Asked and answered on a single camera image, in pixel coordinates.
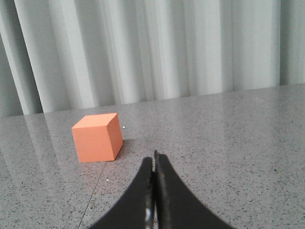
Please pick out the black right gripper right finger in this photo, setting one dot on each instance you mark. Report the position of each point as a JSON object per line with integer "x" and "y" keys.
{"x": 177, "y": 207}

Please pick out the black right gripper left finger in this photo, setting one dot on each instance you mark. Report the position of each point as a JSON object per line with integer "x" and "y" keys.
{"x": 135, "y": 209}

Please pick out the orange foam cube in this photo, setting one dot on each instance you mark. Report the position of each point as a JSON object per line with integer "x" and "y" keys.
{"x": 97, "y": 137}

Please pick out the white pleated curtain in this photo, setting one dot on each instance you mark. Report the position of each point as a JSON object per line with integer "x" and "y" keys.
{"x": 72, "y": 54}

